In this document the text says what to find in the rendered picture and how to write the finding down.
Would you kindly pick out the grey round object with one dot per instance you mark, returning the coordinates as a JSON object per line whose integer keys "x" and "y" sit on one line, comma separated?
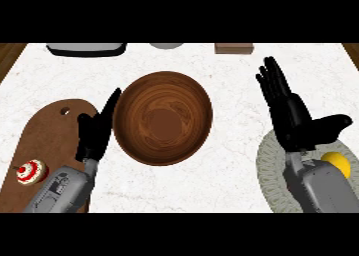
{"x": 165, "y": 45}

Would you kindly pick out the red and white cupcake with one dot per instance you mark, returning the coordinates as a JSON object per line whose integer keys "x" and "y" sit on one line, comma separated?
{"x": 31, "y": 171}

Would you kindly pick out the brown wooden cutting board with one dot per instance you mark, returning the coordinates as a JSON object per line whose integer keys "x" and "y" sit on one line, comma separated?
{"x": 43, "y": 150}

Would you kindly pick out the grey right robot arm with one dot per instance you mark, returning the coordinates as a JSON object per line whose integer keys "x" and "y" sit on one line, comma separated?
{"x": 319, "y": 186}

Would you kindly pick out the yellow bell pepper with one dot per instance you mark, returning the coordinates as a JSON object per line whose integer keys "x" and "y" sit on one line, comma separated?
{"x": 338, "y": 161}

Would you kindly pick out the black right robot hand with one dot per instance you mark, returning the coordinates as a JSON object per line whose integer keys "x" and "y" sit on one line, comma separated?
{"x": 294, "y": 123}

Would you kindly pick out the black and grey appliance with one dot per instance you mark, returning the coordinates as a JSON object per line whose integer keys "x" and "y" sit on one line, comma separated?
{"x": 86, "y": 49}

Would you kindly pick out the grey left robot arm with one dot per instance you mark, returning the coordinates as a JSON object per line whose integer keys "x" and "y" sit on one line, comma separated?
{"x": 63, "y": 190}

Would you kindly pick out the brown wooden bowl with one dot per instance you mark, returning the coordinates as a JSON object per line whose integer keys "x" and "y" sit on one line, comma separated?
{"x": 161, "y": 118}

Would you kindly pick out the grey woven round placemat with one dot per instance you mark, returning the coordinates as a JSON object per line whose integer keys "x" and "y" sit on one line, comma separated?
{"x": 272, "y": 176}

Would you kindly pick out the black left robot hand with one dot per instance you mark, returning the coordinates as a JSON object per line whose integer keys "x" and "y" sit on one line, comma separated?
{"x": 93, "y": 133}

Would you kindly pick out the brown wooden block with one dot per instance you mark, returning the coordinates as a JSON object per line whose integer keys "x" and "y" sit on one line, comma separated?
{"x": 233, "y": 48}

